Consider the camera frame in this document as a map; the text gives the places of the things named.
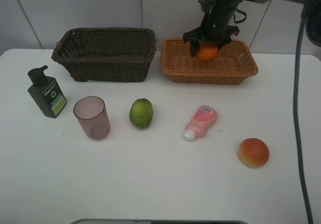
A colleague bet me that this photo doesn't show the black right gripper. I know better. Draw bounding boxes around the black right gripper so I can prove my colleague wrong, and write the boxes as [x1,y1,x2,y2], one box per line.
[183,0,239,57]

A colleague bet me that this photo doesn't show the orange mandarin fruit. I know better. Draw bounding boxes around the orange mandarin fruit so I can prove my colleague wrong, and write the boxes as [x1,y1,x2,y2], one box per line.
[196,42,218,61]

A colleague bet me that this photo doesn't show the pink lotion bottle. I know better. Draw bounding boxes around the pink lotion bottle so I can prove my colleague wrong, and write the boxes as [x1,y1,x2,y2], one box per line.
[183,105,218,141]

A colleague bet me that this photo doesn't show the green lime fruit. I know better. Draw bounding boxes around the green lime fruit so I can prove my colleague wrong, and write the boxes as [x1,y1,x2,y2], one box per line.
[129,98,153,129]

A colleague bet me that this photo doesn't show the round bread bun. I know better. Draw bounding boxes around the round bread bun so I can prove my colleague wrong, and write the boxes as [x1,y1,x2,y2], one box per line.
[238,138,270,169]

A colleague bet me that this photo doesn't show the dark green pump bottle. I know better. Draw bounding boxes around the dark green pump bottle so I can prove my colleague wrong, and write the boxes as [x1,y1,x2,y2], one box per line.
[28,65,67,119]

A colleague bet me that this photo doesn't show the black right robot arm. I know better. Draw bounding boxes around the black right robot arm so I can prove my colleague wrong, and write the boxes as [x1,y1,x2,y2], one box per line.
[183,0,320,57]

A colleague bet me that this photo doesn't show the light brown wicker basket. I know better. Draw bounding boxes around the light brown wicker basket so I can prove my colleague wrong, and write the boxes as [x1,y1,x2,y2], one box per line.
[161,38,258,85]

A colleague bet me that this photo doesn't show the dark brown wicker basket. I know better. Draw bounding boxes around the dark brown wicker basket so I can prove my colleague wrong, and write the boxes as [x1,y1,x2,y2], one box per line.
[52,28,156,82]

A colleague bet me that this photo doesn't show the translucent pink plastic cup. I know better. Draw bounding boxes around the translucent pink plastic cup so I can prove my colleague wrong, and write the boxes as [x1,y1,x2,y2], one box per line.
[73,96,110,140]

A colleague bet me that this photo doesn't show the black cable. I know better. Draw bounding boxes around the black cable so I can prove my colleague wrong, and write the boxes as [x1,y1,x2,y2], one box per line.
[292,0,321,224]

